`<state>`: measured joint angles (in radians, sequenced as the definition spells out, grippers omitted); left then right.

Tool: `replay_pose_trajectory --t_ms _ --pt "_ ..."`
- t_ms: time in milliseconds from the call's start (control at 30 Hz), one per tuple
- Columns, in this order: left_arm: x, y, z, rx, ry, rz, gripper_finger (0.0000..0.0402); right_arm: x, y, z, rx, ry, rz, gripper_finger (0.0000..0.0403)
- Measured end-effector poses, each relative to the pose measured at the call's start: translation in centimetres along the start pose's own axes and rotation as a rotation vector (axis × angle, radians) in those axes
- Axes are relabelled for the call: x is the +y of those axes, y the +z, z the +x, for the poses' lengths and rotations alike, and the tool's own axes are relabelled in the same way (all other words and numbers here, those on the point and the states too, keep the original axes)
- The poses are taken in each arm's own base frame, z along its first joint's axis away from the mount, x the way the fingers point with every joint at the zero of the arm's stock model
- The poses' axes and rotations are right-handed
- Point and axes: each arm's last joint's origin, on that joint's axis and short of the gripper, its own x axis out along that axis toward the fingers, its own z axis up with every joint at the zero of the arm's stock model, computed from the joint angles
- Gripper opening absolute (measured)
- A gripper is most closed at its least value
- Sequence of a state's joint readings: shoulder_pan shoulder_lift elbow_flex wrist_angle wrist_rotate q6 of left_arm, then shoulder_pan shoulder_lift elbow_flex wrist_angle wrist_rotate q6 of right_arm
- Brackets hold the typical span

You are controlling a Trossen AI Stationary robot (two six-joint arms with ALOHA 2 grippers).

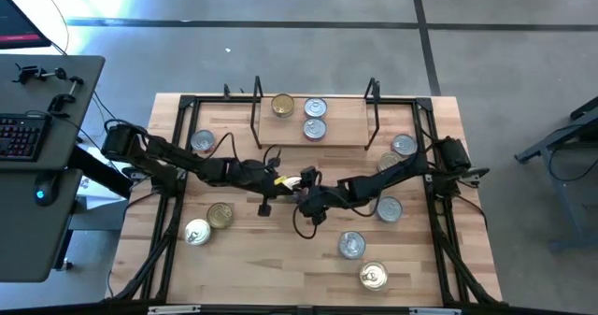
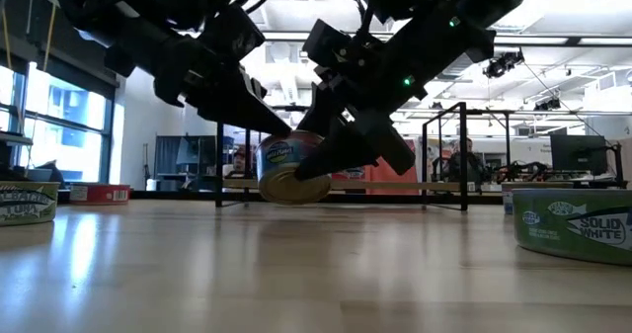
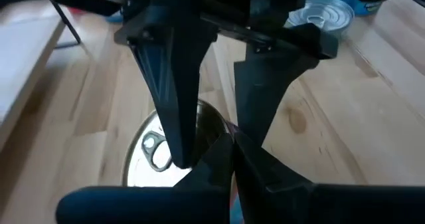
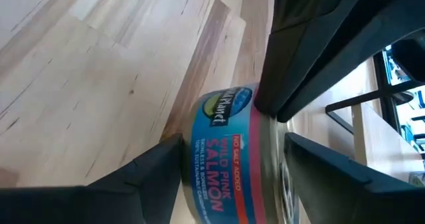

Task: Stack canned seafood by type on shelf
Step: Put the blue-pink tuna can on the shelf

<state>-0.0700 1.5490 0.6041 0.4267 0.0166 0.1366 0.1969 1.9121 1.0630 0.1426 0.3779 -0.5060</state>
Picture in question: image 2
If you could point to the black ceiling spotlight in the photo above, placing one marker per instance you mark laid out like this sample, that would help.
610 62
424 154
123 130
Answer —
501 65
548 104

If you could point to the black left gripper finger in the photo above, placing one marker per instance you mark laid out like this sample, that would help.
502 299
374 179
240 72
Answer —
257 92
242 110

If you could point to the large window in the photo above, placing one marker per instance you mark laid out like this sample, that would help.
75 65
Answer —
74 150

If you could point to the red label seafood can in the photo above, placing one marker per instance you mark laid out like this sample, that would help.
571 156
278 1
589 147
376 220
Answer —
353 174
99 194

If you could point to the orange partition panel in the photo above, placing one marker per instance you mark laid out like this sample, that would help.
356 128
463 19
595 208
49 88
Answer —
377 174

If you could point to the black chair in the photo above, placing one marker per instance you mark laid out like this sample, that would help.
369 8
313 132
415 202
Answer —
49 175

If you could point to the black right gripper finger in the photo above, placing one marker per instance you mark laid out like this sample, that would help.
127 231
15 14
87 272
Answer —
328 108
345 150

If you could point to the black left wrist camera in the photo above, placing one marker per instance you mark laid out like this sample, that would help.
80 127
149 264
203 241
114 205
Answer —
232 34

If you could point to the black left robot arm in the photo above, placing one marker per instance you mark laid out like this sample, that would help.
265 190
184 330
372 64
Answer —
123 22

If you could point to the black background robot arm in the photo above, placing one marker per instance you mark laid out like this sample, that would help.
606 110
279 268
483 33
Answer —
518 171

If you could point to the long ceiling light bar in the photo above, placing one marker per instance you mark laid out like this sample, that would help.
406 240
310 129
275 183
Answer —
543 40

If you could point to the green label tuna can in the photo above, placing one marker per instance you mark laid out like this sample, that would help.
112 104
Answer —
29 204
568 229

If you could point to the blue grey partition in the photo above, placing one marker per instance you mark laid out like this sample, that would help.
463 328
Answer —
168 160

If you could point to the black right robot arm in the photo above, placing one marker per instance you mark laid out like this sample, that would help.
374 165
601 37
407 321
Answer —
444 7

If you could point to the wooden shelf with black frame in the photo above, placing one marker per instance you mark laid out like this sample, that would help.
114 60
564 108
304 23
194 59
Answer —
434 186

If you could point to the person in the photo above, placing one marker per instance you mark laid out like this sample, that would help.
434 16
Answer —
474 167
238 162

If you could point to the black computer monitor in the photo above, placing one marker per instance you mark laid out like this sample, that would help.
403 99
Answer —
577 155

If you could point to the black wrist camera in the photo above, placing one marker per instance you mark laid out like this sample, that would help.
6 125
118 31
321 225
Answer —
232 34
326 41

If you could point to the black aluminium rig frame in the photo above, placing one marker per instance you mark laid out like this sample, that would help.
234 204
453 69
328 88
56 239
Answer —
173 194

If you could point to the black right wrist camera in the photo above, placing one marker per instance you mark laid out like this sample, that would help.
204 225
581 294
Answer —
326 41

